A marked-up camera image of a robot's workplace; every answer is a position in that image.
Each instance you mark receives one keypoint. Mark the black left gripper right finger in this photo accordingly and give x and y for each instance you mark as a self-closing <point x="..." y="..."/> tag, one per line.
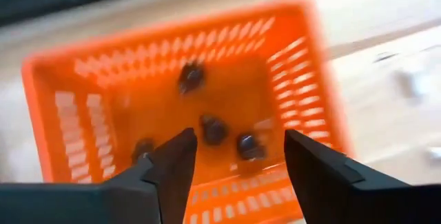
<point x="344" y="200"/>

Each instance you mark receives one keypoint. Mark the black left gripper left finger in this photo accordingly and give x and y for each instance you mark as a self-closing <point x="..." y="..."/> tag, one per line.
<point x="103" y="203"/>

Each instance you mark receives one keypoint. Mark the small brown plastic bug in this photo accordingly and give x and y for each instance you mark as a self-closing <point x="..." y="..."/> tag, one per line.
<point x="143" y="147"/>
<point x="213" y="129"/>
<point x="191" y="76"/>
<point x="251" y="146"/>

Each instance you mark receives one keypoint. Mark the orange plastic basket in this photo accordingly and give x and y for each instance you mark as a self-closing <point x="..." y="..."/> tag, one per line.
<point x="155" y="96"/>

